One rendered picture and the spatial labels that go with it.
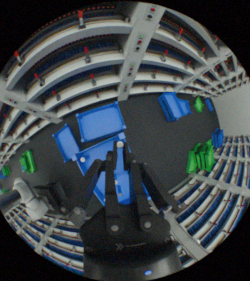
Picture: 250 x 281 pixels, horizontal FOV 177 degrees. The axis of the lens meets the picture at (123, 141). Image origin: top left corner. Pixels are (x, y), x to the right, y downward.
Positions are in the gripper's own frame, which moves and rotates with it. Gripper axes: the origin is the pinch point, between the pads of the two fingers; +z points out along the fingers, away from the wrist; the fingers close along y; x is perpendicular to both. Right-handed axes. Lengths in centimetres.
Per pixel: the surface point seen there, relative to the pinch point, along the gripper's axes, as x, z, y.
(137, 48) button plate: 41.2, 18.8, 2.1
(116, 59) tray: 35.6, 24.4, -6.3
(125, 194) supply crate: -26.5, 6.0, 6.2
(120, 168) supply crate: -14.4, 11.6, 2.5
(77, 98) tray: 15, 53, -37
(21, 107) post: 12, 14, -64
